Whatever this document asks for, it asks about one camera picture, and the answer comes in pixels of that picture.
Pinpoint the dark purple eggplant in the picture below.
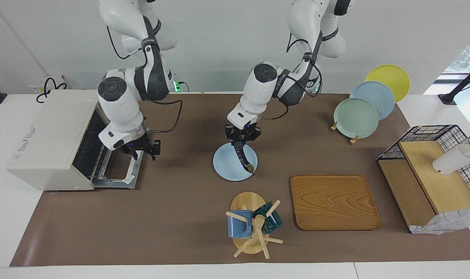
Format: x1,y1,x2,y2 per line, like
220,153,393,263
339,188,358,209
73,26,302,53
235,142,256,176

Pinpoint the light blue round plate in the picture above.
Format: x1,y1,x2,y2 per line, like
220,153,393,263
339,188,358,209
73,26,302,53
213,142,258,182

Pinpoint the beige toaster oven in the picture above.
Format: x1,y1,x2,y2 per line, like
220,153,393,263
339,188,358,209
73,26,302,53
6,90,145,191

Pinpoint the wooden mug tree stand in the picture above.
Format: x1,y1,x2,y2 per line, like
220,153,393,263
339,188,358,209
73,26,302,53
225,191,284,259

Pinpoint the brown table mat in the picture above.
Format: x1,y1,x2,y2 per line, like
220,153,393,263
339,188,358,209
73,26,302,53
9,93,470,267

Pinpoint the blue mug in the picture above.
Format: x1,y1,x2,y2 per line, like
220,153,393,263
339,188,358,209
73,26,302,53
227,210,254,239

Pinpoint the dark green mug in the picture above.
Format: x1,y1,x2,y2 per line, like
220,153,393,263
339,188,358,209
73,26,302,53
252,201,283,234

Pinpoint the rectangular wooden tray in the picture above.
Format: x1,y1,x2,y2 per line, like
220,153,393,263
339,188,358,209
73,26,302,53
290,174,382,231

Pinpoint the wooden plate rack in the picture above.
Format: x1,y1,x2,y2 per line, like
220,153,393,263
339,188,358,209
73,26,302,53
330,121,360,145

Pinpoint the pale green plate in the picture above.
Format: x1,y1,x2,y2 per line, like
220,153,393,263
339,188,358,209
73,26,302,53
333,98,379,139

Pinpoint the large light blue plate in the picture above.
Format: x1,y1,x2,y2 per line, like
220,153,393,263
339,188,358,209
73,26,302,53
349,81,395,121

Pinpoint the yellow plate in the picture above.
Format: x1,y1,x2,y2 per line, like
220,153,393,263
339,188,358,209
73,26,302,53
365,64,411,103

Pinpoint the wooden shelf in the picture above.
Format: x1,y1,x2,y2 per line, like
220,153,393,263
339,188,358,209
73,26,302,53
377,140,470,233

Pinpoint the white paper cup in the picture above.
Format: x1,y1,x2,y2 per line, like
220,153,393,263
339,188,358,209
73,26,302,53
432,144,470,176

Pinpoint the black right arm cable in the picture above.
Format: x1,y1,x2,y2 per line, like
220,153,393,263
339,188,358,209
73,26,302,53
106,25,183,134

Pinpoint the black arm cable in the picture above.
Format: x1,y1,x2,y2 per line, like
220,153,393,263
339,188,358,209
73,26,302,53
261,33,323,121
106,25,183,134

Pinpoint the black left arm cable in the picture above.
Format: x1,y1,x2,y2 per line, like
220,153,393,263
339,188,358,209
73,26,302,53
261,33,323,121

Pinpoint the black wire basket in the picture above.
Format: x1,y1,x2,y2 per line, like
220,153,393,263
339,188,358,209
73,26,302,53
377,124,470,206

